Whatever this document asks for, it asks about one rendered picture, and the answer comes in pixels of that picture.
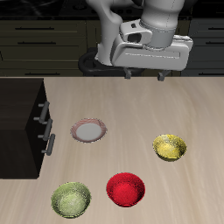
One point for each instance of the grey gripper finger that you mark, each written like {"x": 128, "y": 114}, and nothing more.
{"x": 127, "y": 73}
{"x": 162, "y": 75}

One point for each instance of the dark kitchen cupboards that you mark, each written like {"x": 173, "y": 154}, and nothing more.
{"x": 43, "y": 43}

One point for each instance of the green bowl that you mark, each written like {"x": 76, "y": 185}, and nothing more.
{"x": 71, "y": 200}

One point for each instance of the red bowl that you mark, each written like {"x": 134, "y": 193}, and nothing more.
{"x": 125, "y": 189}

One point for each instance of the yellow bowl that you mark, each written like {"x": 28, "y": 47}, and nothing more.
{"x": 169, "y": 147}

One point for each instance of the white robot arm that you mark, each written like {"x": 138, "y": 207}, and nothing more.
{"x": 110, "y": 35}

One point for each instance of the dark wooden cabinet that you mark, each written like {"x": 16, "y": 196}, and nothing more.
{"x": 20, "y": 125}

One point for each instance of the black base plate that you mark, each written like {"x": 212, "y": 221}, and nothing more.
{"x": 87, "y": 64}

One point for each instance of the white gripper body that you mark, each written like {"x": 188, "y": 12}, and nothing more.
{"x": 151, "y": 57}

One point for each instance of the white plate with pink rim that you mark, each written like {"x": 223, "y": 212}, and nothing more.
{"x": 88, "y": 130}

